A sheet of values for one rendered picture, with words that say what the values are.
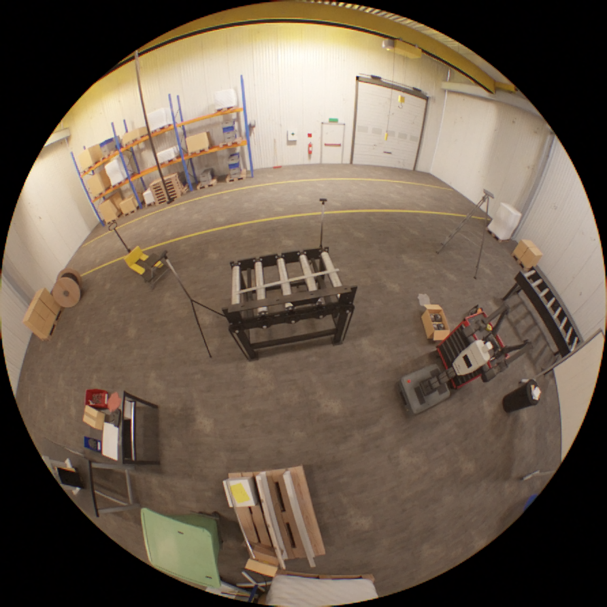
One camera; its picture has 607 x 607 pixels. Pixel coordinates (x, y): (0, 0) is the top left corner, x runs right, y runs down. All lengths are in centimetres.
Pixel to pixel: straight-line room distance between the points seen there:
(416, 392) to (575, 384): 305
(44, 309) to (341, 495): 826
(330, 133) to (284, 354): 977
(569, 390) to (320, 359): 436
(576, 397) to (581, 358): 59
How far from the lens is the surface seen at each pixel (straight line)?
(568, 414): 449
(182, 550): 251
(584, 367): 437
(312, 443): 265
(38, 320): 779
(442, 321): 370
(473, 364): 209
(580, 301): 1030
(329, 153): 1091
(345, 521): 293
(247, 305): 192
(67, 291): 727
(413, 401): 274
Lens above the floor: 265
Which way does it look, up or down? 53 degrees down
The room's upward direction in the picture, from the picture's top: 1 degrees counter-clockwise
